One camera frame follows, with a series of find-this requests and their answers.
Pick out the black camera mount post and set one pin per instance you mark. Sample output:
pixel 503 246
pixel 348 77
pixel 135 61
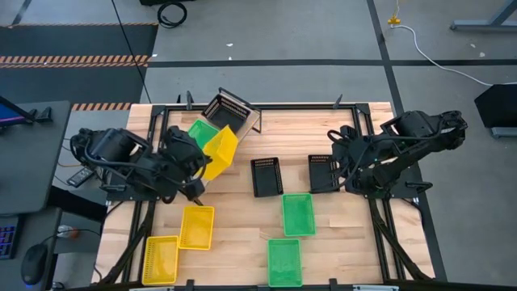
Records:
pixel 337 102
pixel 189 99

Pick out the wooden shelf with black frame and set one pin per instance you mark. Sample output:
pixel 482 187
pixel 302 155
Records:
pixel 251 123

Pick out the small white orange device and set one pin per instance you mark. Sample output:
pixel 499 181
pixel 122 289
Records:
pixel 64 231

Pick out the black metal table frame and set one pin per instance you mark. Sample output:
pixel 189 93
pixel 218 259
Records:
pixel 307 107

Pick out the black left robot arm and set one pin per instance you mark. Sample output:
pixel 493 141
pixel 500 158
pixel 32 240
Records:
pixel 109 147

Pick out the black monitor stand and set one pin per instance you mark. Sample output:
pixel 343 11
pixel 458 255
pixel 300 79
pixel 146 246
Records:
pixel 44 116

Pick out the black desk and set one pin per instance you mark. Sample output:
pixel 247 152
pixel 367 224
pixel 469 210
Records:
pixel 32 161

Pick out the white bracket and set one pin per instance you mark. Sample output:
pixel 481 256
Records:
pixel 375 288
pixel 151 288

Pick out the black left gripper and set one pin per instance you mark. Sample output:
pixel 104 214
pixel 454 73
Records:
pixel 183 149

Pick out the black computer mouse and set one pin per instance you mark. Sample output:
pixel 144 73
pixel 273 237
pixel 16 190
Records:
pixel 34 264

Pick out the computer monitor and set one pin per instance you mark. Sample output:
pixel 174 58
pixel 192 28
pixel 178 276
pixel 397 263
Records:
pixel 8 115

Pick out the green slotted plastic basket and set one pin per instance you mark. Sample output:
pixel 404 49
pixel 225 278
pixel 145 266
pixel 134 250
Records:
pixel 284 262
pixel 299 214
pixel 202 132

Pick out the grey metal foot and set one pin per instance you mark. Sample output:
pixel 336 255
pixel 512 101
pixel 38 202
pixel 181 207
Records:
pixel 505 132

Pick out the grey metal desk leg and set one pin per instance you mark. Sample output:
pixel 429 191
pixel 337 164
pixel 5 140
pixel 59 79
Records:
pixel 480 26

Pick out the black frame clamp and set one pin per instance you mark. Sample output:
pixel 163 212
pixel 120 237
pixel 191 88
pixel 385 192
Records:
pixel 333 284
pixel 190 284

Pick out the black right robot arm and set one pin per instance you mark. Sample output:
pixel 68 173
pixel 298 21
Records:
pixel 416 123

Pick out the yellow slotted plastic basket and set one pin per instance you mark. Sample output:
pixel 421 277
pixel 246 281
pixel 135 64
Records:
pixel 160 260
pixel 196 227
pixel 222 151

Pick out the black power adapter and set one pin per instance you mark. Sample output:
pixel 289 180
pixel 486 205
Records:
pixel 81 176

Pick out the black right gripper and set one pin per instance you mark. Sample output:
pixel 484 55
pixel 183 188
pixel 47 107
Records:
pixel 349 147

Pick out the black hazard-striped floor mat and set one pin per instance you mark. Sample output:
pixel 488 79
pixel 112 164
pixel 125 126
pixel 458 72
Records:
pixel 60 85

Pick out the backlit keyboard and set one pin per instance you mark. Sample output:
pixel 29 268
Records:
pixel 8 242

